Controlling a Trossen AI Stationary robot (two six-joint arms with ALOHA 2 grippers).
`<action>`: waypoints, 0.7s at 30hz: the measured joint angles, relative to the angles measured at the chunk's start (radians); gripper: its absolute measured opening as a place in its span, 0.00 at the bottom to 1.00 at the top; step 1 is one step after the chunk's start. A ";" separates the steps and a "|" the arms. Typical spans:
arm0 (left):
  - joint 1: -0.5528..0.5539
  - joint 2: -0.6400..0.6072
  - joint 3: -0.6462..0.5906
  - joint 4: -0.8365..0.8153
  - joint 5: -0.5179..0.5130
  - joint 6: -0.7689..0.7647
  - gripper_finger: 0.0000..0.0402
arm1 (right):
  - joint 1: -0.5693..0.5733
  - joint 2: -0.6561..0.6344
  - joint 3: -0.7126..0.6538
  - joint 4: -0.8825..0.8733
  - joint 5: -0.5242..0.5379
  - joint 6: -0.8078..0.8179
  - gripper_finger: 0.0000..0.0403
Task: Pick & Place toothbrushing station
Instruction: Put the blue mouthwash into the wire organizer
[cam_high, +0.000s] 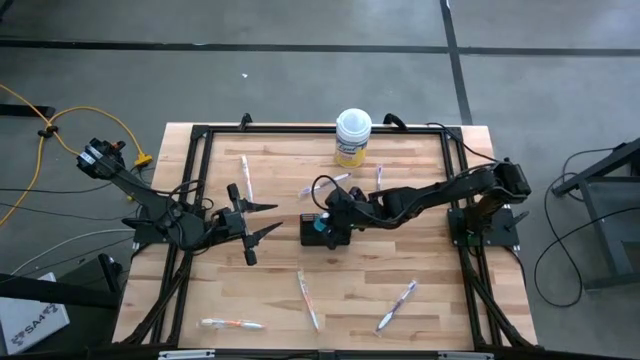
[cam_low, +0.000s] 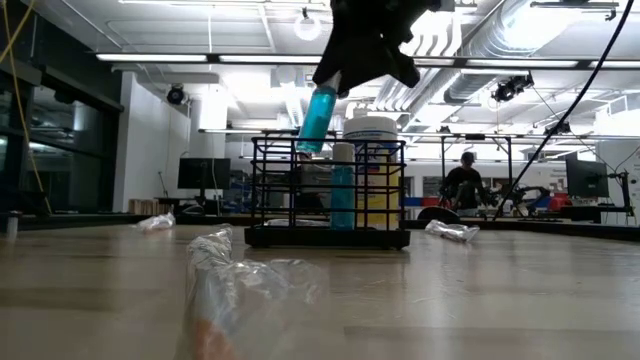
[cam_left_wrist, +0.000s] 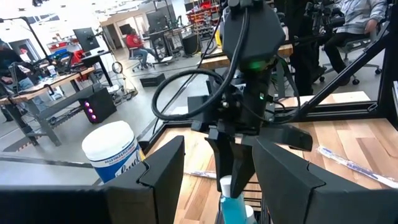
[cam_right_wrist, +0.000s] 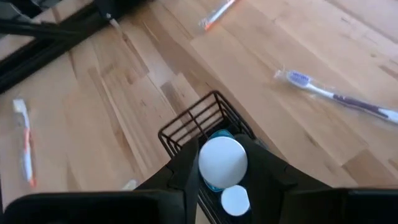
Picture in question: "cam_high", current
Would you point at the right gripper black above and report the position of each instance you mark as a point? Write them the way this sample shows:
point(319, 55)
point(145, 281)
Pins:
point(342, 217)

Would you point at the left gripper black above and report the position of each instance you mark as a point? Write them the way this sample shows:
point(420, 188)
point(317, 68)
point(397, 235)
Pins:
point(232, 224)

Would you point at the blue mouthwash bottle white cap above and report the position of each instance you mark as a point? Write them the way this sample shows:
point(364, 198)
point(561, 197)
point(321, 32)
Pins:
point(320, 224)

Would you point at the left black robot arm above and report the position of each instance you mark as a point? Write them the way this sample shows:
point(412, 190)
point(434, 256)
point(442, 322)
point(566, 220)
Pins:
point(150, 202)

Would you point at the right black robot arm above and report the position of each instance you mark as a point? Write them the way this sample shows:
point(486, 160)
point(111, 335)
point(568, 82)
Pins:
point(435, 192)

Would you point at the yellow white disinfecting wipes canister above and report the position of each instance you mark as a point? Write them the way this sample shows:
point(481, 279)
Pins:
point(352, 145)

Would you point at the black rounded clamp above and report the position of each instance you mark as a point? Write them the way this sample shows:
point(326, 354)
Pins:
point(245, 121)
point(395, 120)

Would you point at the white printed cardboard box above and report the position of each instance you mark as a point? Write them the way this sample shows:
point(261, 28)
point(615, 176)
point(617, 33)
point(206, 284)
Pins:
point(30, 320)

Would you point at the black floor stand foot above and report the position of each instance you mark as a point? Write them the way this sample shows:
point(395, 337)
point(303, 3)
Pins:
point(30, 111)

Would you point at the black aluminium table frame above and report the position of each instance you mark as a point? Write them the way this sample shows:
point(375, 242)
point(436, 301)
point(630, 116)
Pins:
point(300, 129)

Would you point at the silver metal bracket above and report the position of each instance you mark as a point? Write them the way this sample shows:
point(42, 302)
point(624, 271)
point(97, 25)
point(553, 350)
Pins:
point(185, 354)
point(465, 355)

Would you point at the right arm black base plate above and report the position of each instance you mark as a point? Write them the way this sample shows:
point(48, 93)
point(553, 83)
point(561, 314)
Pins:
point(502, 236)

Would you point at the black side table frame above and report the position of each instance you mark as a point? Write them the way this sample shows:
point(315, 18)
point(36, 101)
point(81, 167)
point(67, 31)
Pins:
point(602, 225)

